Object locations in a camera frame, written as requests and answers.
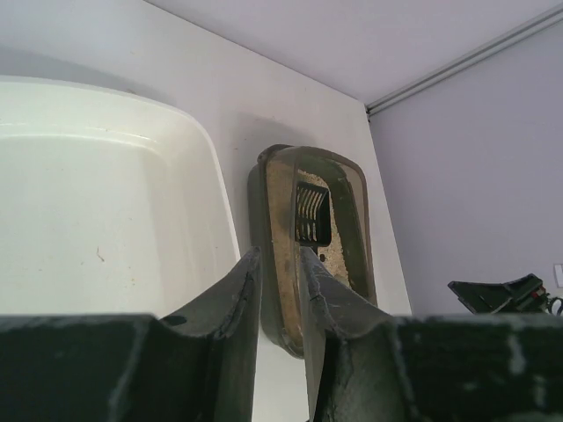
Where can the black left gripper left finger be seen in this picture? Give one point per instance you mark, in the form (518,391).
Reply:
(211,376)

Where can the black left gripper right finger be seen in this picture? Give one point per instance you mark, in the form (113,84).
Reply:
(347,355)

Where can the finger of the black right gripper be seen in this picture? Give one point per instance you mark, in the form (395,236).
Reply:
(525,295)

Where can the black litter scoop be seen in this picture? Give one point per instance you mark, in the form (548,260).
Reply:
(313,215)

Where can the grey litter box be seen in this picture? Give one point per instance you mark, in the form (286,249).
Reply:
(271,192)

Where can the white plastic tray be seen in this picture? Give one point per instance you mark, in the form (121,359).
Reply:
(110,202)

